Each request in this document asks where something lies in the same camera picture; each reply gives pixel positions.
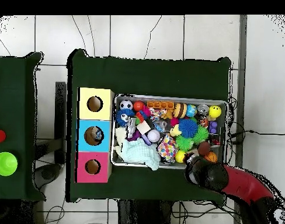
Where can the mint green cloth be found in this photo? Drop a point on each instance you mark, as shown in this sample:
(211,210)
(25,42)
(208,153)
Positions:
(140,154)

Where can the colourful printed packet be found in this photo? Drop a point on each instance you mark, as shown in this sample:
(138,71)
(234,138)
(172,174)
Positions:
(167,147)

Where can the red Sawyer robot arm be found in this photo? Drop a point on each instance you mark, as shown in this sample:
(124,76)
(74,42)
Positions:
(240,184)

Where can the wooden box with three holes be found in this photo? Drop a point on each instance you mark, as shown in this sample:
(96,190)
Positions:
(84,135)

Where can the clear mesh bin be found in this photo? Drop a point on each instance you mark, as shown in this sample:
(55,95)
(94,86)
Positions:
(223,135)

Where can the small white baseball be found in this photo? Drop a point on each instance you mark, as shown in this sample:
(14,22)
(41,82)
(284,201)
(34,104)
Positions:
(153,136)

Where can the small red ball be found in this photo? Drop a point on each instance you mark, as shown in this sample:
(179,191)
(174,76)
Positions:
(138,106)

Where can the small soccer ball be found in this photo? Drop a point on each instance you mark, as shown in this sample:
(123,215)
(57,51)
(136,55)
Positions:
(126,105)

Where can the orange plastic toy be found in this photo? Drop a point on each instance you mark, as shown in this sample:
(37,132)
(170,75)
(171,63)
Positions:
(160,104)

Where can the brown burger toy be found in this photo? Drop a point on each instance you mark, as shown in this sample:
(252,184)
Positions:
(180,110)

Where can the large blue spiky ball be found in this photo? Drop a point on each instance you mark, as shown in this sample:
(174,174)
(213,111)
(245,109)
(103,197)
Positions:
(188,129)

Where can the plain yellow ball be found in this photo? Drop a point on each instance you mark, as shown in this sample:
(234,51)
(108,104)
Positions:
(180,156)

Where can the yellow smiley ball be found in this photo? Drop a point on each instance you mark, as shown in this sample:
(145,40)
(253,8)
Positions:
(215,111)

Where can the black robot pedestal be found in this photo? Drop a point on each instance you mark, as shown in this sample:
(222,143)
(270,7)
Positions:
(142,214)

